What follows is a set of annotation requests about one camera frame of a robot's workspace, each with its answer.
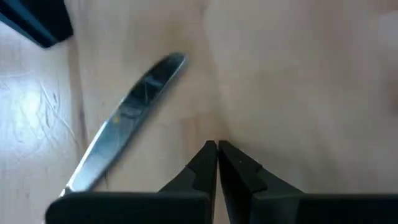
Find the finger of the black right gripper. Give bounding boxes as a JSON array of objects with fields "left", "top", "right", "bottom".
[{"left": 0, "top": 0, "right": 74, "bottom": 49}]

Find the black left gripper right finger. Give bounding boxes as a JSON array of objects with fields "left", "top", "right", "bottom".
[{"left": 218, "top": 139, "right": 398, "bottom": 224}]

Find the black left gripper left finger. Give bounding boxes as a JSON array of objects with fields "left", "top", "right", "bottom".
[{"left": 44, "top": 139, "right": 218, "bottom": 224}]

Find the silver table knife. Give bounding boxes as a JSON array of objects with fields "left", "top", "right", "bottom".
[{"left": 58, "top": 52, "right": 188, "bottom": 197}]

